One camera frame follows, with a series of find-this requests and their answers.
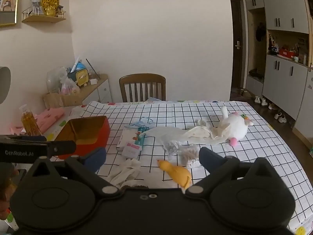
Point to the wooden chair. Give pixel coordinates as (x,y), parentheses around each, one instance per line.
(141,80)

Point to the bag of pink items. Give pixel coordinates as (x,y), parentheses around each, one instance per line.
(69,87)

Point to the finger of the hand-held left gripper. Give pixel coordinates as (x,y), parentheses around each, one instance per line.
(62,148)

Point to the golden ornament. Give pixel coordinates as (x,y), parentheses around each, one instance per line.
(50,3)

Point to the bag of cotton swabs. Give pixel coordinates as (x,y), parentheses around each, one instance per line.
(190,155)

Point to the red tin box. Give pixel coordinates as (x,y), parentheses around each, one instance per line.
(97,132)

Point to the black-checked white tablecloth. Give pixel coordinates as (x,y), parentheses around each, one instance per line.
(171,112)

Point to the dark door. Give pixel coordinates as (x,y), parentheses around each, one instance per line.
(236,41)

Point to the yellow rubber duck toy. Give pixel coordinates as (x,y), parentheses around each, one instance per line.
(178,172)

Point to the blue face mask pack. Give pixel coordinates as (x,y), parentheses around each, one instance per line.
(140,122)

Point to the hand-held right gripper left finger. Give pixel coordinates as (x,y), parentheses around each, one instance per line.
(94,159)

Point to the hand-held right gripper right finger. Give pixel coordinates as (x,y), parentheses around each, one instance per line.
(207,159)

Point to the white gloves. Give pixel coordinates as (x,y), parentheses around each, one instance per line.
(124,171)

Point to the yellow and teal tissue box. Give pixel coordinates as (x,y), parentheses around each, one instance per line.
(79,76)

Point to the wooden wall shelf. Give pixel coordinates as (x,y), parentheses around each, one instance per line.
(44,18)

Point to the clear plastic dome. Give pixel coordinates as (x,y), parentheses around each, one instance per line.
(55,78)

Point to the amber liquid bottle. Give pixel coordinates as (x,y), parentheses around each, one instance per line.
(30,124)

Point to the wood-topped white side cabinet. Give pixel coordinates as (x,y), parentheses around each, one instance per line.
(97,88)

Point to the white plush unicorn toy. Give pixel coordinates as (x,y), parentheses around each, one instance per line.
(236,126)

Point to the pink printed cloth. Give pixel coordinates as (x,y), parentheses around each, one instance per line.
(49,118)

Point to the teal packet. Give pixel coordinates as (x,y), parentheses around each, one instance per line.
(140,137)

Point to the white hallway cabinet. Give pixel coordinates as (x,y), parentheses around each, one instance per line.
(283,78)

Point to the cream cloth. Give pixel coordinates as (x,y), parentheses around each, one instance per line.
(207,133)

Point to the pink label card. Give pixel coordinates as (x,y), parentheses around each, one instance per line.
(132,150)

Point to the large gold-framed picture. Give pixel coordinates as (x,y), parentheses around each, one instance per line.
(8,2)

